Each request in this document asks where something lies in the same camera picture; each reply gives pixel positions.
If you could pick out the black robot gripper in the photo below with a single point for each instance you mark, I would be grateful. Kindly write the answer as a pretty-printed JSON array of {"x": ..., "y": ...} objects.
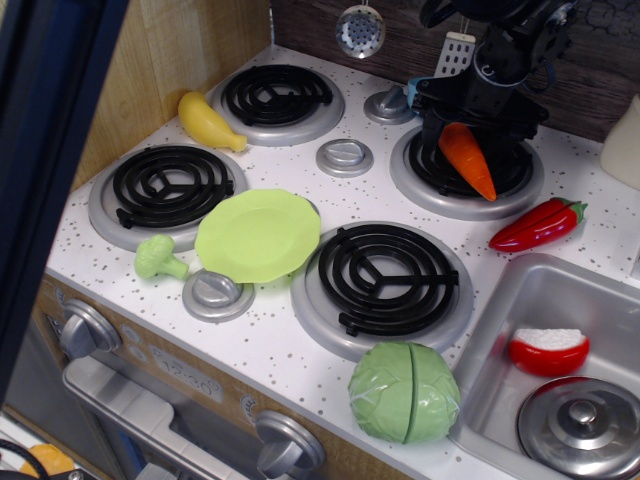
[{"x": 501, "y": 112}]

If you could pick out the orange toy carrot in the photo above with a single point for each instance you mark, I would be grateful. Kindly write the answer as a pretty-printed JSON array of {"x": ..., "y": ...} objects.
[{"x": 464, "y": 154}]

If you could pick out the light green plastic plate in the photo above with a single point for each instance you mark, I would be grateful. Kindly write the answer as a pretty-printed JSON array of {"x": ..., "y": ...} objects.
[{"x": 258, "y": 236}]

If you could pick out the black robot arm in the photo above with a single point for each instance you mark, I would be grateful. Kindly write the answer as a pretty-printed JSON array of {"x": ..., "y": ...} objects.
[{"x": 522, "y": 38}]

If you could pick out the back right black burner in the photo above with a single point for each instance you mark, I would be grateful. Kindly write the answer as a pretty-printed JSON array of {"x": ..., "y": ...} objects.
[{"x": 435, "y": 185}]

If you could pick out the black burner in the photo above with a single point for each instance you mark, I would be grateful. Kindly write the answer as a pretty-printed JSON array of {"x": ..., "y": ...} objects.
[
  {"x": 435, "y": 185},
  {"x": 368, "y": 283},
  {"x": 279, "y": 105},
  {"x": 165, "y": 189}
]

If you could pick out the blue plastic bowl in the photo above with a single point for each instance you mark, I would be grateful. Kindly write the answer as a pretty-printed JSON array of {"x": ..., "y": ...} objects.
[{"x": 412, "y": 85}]

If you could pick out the silver back stovetop knob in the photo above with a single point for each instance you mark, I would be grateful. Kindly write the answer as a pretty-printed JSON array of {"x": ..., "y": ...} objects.
[{"x": 389, "y": 107}]

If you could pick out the silver stovetop knob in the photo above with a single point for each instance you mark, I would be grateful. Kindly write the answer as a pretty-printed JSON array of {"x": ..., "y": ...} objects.
[
  {"x": 389, "y": 107},
  {"x": 215, "y": 298},
  {"x": 344, "y": 158}
]

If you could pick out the silver slotted spatula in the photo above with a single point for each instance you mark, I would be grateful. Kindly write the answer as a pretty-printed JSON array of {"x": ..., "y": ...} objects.
[{"x": 455, "y": 55}]

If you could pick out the red toy chili pepper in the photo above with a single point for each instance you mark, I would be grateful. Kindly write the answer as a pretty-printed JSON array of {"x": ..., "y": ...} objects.
[{"x": 549, "y": 221}]

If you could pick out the silver centre stovetop knob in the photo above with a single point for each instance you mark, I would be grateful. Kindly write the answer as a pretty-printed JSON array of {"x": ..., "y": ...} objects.
[{"x": 344, "y": 158}]

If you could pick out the cream white container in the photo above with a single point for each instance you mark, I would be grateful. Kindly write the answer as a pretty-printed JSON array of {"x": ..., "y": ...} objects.
[{"x": 619, "y": 156}]

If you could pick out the silver perforated ladle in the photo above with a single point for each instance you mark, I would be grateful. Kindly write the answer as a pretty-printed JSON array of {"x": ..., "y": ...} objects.
[{"x": 360, "y": 31}]

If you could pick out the silver toy sink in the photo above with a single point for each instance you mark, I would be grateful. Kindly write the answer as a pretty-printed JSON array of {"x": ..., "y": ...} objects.
[{"x": 537, "y": 291}]

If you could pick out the front right black burner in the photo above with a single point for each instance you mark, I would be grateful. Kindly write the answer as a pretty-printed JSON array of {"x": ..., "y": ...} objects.
[{"x": 368, "y": 283}]

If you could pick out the back left black burner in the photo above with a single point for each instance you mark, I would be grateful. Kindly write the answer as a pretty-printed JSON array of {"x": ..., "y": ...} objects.
[{"x": 279, "y": 105}]

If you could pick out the red white toy cheese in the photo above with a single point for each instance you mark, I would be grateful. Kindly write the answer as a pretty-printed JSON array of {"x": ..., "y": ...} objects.
[{"x": 549, "y": 352}]

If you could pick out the green toy cabbage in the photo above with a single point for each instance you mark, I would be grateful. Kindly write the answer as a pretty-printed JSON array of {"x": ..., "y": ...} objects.
[{"x": 404, "y": 392}]

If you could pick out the yellow toy banana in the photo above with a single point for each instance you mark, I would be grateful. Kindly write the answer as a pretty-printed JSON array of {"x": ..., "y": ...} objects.
[{"x": 205, "y": 125}]

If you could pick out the silver front stovetop knob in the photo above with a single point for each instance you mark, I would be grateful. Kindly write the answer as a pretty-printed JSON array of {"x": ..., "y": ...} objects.
[{"x": 215, "y": 298}]

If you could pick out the silver pot lid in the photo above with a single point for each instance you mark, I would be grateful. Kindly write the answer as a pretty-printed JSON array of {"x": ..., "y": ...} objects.
[{"x": 581, "y": 427}]

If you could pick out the front left black burner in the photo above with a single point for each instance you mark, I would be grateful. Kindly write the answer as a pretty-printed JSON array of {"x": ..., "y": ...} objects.
[{"x": 165, "y": 189}]

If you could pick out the green toy broccoli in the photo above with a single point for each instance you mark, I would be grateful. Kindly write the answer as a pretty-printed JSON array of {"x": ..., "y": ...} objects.
[{"x": 155, "y": 256}]

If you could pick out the silver right oven knob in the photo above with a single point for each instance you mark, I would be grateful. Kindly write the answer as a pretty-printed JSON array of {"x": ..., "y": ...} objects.
[{"x": 289, "y": 450}]

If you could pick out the silver oven knob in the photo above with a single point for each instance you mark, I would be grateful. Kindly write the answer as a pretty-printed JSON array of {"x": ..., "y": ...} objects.
[
  {"x": 289, "y": 450},
  {"x": 86, "y": 331}
]

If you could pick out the oven clock display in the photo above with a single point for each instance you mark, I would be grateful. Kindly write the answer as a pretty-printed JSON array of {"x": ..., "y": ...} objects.
[{"x": 187, "y": 374}]

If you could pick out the silver left oven knob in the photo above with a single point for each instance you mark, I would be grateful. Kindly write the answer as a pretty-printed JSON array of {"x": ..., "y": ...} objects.
[{"x": 86, "y": 331}]

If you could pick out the yellow object bottom left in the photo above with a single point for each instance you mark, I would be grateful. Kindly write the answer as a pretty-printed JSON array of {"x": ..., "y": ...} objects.
[{"x": 52, "y": 459}]

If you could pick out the silver oven door handle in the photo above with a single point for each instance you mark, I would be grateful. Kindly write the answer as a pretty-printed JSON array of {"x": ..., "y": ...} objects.
[{"x": 141, "y": 414}]

